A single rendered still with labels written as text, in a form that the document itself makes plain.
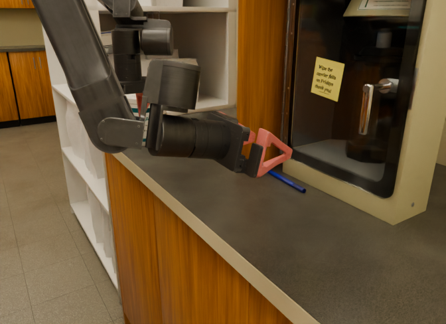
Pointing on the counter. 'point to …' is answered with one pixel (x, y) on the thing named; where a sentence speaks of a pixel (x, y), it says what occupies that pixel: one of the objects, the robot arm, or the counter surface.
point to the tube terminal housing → (419, 144)
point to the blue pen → (287, 181)
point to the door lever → (384, 85)
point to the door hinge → (285, 68)
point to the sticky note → (327, 78)
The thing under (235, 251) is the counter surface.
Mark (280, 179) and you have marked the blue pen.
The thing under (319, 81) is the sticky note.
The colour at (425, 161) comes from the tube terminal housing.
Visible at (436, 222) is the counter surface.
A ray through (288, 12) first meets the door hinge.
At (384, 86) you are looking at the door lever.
